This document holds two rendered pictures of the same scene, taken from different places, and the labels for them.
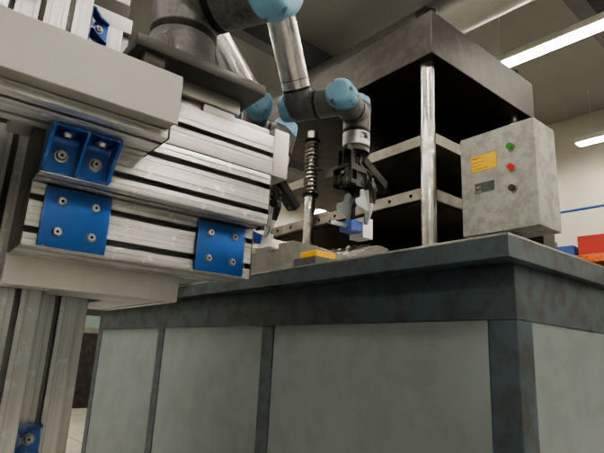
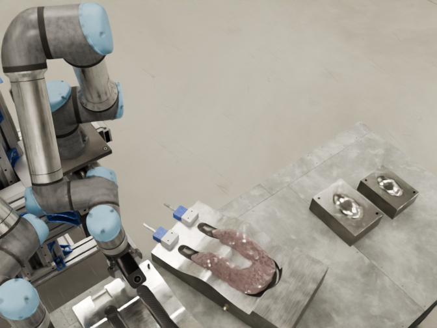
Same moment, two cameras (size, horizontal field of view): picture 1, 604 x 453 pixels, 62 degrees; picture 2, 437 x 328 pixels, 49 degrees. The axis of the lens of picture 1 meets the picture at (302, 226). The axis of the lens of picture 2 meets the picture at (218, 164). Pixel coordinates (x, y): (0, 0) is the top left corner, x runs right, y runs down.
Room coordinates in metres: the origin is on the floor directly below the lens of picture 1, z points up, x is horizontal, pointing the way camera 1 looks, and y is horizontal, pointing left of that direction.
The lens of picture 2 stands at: (1.67, -0.57, 2.22)
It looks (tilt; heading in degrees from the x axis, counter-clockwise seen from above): 49 degrees down; 89
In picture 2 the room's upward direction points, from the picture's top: 3 degrees clockwise
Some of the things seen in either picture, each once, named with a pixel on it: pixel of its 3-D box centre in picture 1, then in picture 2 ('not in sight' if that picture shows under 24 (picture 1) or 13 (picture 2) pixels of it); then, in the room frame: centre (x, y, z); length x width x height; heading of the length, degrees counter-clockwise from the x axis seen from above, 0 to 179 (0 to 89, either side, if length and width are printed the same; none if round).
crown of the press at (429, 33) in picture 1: (380, 142); not in sight; (2.55, -0.40, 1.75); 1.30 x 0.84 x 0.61; 39
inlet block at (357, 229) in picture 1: (348, 226); not in sight; (1.26, -0.12, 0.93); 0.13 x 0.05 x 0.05; 129
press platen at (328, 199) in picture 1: (387, 186); not in sight; (2.59, -0.45, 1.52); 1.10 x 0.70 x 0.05; 39
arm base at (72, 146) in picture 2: not in sight; (62, 133); (1.18, 0.53, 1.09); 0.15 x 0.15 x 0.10
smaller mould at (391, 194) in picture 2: not in sight; (387, 191); (2.33, 0.53, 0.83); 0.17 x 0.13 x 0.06; 129
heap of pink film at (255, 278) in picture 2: not in sight; (235, 257); (1.75, 0.20, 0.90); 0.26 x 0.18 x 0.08; 146
